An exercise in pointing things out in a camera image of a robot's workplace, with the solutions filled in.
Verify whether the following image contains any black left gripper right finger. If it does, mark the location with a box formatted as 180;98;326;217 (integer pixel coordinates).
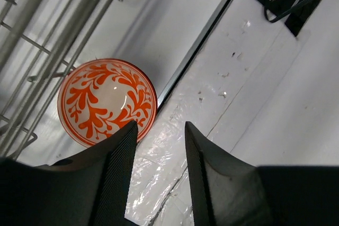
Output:
185;122;338;225

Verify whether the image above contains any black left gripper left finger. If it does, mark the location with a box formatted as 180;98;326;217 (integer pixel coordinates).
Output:
1;121;138;225

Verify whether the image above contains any orange floral patterned bowl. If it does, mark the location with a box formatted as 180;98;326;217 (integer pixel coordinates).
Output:
57;58;157;147

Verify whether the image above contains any white taped cover panel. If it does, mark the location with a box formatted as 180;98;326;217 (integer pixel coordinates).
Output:
124;0;310;226

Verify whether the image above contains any grey wire dish rack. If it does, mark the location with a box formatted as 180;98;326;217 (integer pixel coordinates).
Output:
1;0;125;159

